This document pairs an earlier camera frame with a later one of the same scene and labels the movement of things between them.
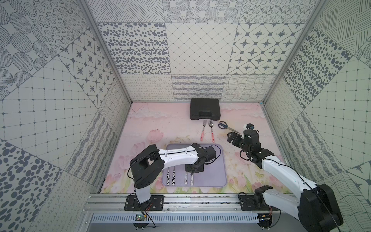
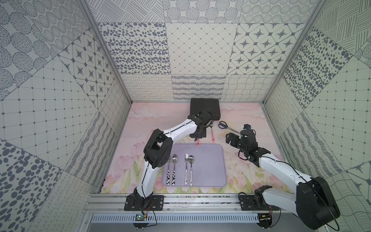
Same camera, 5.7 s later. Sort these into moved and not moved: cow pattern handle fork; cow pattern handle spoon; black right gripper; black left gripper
Moved: black left gripper
Not moved: black right gripper; cow pattern handle spoon; cow pattern handle fork
